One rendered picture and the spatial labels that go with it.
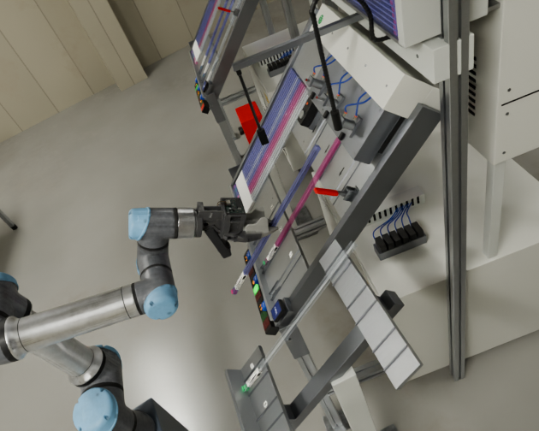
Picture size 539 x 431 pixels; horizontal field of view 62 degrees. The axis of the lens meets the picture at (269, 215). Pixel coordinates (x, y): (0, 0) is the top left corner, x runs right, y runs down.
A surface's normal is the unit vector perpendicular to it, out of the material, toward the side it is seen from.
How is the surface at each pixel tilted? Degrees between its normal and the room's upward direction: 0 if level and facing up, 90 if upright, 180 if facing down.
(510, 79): 90
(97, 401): 7
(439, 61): 90
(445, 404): 0
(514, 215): 0
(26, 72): 90
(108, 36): 90
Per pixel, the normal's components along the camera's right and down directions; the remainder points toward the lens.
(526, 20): 0.24, 0.63
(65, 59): 0.46, 0.52
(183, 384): -0.29, -0.68
